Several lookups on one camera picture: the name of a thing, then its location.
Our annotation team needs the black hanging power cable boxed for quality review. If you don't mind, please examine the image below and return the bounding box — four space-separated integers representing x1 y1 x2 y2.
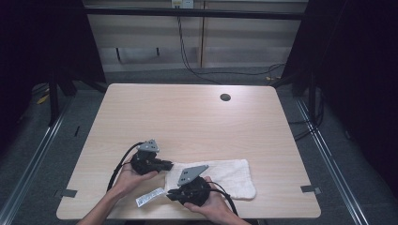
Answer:
176 15 223 85

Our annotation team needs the yellow floor marker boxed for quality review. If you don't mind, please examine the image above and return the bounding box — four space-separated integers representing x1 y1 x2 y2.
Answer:
36 93 51 105

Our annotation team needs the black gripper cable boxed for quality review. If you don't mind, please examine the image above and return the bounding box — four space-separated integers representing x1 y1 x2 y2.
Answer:
106 142 145 192
205 181 239 218

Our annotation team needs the person's right hand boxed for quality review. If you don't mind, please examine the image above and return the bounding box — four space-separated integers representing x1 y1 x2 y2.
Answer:
183 175 235 221

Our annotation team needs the dark curtain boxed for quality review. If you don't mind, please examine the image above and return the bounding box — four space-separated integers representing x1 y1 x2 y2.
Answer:
0 0 107 154
281 0 398 200

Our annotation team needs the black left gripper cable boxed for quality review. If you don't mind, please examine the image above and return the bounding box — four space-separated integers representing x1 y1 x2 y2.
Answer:
106 142 145 192

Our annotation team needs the cream cloth with white label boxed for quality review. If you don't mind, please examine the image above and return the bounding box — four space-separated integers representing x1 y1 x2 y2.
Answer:
135 158 257 208

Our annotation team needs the aluminium floor rail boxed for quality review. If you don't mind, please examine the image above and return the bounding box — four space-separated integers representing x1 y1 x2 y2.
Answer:
0 96 75 225
295 97 371 225

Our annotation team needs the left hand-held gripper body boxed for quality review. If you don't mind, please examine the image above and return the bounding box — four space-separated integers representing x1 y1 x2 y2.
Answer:
130 139 161 175

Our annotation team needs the bundle of black floor cables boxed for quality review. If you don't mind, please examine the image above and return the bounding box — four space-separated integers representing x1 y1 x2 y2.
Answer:
287 87 326 143

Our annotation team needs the black metal stand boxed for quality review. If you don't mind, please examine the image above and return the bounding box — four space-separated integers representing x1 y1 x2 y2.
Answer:
47 69 79 128
270 68 317 124

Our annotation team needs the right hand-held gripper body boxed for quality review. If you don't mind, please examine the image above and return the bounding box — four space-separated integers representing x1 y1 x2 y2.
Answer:
176 164 212 207

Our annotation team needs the white wall power outlet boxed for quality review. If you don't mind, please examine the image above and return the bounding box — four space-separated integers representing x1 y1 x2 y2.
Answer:
171 0 195 9

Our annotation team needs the person's left hand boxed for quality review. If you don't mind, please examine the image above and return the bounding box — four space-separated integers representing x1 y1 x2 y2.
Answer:
112 161 160 198

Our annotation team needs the grey tape strip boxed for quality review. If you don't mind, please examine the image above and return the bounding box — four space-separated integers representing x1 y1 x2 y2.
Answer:
60 188 78 199
299 185 322 195

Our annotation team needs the black horizontal frame bar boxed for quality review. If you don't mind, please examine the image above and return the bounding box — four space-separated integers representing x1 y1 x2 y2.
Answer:
83 7 309 22

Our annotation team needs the thin black floor cable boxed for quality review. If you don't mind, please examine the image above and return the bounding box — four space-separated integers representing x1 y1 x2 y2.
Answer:
193 63 286 78

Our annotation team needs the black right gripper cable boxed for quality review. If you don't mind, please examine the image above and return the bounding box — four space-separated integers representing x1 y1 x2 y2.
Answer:
205 181 239 218

